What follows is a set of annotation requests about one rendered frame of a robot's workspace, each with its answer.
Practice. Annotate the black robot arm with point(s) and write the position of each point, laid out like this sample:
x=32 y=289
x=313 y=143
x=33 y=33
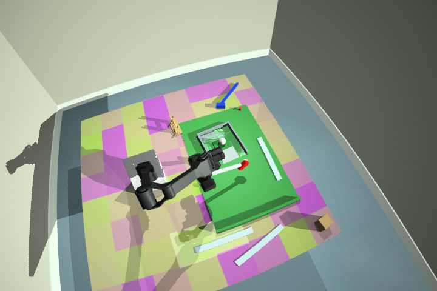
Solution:
x=201 y=166

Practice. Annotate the tan cube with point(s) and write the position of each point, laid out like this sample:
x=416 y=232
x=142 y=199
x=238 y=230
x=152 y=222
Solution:
x=324 y=222

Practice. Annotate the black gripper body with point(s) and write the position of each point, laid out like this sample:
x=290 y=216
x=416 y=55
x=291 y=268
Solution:
x=207 y=184

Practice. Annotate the white flat bar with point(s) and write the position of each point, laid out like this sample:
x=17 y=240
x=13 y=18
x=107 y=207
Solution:
x=269 y=158
x=259 y=245
x=224 y=240

